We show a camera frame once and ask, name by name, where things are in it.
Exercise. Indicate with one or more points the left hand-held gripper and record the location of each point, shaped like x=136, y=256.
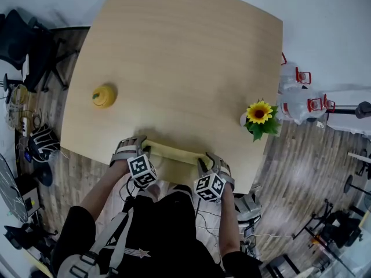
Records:
x=142, y=170

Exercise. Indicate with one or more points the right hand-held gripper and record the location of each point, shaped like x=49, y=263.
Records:
x=209, y=187

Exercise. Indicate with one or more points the yellow cloth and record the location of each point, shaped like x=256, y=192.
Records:
x=176, y=153

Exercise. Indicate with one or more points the person's right forearm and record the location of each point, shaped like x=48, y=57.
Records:
x=229, y=227

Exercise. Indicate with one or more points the person's left forearm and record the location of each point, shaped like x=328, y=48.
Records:
x=100, y=187

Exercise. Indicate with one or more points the person's bare leg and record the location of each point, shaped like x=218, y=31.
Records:
x=158, y=190

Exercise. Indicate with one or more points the grey white floor device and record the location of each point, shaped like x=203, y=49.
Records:
x=247, y=206

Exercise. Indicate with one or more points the sunflower in white pot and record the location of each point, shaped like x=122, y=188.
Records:
x=259, y=117

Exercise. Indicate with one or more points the small black screen device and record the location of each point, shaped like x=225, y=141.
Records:
x=248, y=231

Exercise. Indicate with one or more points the person's black clothing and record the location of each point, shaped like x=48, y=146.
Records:
x=162, y=230

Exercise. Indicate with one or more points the black white striped bag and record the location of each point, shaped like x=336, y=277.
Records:
x=43, y=142

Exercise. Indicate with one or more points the black round stand base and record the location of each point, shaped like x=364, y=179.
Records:
x=44, y=176

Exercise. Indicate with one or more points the white power strip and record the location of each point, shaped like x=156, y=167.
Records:
x=24, y=126

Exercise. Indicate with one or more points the grey box device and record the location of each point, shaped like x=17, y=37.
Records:
x=31, y=203

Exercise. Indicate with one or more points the small orange object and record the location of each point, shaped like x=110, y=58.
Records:
x=316, y=241

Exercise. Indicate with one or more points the black marble round table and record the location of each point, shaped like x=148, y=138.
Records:
x=10, y=190

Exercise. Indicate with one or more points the black round-base stool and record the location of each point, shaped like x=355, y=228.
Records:
x=347, y=184

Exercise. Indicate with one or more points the black folding stand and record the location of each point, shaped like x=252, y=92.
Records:
x=339, y=227

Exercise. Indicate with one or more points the black router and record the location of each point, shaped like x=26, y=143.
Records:
x=7, y=82

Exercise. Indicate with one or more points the black office chair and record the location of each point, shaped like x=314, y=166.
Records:
x=20, y=39

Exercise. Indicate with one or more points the black coat rack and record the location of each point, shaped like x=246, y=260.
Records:
x=363, y=110

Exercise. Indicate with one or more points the white shelf frame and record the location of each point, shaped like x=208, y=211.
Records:
x=359, y=157

